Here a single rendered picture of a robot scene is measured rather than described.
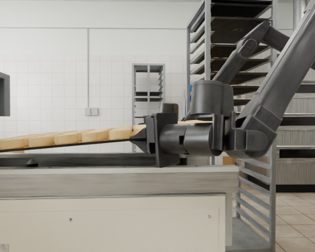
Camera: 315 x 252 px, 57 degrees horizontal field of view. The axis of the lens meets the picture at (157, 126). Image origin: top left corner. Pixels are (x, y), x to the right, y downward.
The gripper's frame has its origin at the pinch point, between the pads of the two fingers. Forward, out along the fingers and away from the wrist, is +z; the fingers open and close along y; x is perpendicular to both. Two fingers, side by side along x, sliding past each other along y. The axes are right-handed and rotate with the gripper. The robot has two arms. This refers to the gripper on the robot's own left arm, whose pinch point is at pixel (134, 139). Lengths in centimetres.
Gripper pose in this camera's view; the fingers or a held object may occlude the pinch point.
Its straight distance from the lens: 61.7
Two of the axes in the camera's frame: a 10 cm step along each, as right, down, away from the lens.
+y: 0.6, 10.0, 0.3
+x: 6.4, -0.6, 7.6
